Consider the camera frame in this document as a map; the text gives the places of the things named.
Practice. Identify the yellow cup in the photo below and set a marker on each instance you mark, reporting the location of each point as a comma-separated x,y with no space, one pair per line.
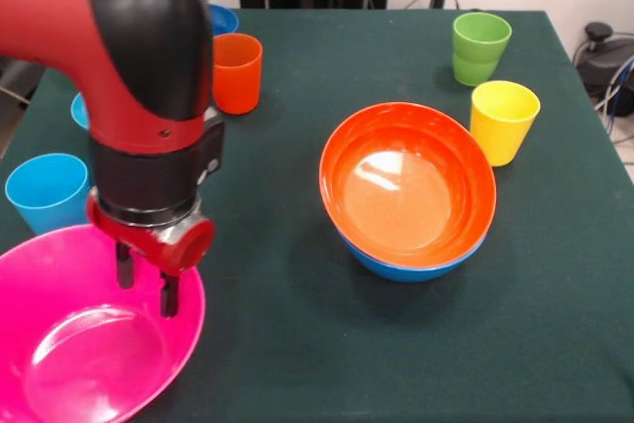
502,126

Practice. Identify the large blue bowl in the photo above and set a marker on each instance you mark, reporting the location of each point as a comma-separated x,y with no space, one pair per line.
411,273

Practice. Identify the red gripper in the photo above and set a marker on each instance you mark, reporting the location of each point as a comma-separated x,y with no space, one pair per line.
188,247

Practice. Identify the light blue cup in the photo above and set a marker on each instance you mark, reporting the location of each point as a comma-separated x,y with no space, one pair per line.
49,195

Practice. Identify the dark green tablecloth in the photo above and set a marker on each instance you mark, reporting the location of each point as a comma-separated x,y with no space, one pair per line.
396,344

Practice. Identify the orange cup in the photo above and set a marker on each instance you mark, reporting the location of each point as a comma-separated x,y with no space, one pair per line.
238,81

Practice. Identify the dark blue ribbed bowl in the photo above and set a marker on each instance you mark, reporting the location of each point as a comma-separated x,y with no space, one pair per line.
224,19

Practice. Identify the large orange bowl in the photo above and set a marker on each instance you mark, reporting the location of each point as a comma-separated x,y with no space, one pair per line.
406,195

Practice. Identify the light blue ribbed bowl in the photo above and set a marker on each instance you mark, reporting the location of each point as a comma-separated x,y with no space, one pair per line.
79,111

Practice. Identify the large pink bowl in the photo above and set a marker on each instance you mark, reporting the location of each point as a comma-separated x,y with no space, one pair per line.
74,344

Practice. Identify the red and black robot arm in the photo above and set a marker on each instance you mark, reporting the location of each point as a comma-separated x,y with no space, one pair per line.
124,46

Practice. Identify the green cup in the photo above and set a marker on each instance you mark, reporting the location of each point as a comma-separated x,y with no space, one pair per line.
480,46

